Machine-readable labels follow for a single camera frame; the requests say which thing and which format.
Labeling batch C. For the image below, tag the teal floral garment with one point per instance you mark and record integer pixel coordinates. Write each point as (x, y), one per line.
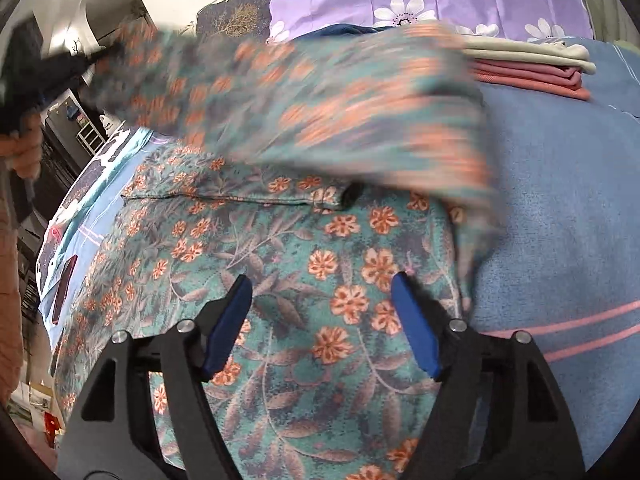
(300, 240)

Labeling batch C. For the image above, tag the person's left hand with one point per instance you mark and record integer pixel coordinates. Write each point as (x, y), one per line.
(25, 150)

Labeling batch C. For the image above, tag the folded beige cloth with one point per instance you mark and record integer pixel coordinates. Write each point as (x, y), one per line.
(525, 55)

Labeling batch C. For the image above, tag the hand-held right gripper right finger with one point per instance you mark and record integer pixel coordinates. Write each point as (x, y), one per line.
(415, 325)

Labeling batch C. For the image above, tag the white rack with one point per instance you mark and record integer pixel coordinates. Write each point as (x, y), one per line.
(91, 136)

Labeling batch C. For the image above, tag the blue blanket with pink stripes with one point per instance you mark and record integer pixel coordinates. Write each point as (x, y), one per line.
(550, 185)

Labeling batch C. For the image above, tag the navy tree print pillow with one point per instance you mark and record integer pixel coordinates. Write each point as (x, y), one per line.
(235, 10)

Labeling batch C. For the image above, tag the dark blue cloth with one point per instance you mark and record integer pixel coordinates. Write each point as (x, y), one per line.
(350, 28)

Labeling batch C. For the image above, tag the light blue navy printed sheet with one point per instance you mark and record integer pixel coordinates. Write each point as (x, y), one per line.
(100, 170)

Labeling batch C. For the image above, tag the dark red flat case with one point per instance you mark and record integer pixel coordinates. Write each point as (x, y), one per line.
(65, 285)

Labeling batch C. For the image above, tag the folded pink cloth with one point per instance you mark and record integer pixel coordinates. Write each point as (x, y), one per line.
(525, 80)

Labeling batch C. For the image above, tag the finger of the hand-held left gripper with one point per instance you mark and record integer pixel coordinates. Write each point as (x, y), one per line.
(97, 56)

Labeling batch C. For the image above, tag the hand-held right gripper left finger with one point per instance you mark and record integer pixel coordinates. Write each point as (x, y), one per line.
(227, 327)

